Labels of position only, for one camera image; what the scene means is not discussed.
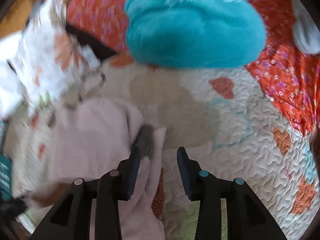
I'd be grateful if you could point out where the red floral blanket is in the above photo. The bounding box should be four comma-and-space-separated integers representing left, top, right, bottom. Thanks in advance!
67, 0, 319, 135

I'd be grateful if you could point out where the grey white plush item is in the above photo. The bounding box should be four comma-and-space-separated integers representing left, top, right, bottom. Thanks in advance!
291, 0, 320, 55

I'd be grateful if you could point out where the white floral pillow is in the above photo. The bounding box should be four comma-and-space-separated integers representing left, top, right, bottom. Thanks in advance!
1, 0, 100, 120

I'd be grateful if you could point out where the teal fluffy cushion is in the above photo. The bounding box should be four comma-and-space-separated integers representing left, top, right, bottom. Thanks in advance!
124, 0, 266, 69

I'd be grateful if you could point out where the pale pink small garment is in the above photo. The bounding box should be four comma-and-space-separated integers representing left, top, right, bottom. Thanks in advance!
30, 98, 166, 239

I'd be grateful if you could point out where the teal box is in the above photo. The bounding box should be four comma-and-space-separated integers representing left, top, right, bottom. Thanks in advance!
0, 121, 12, 200

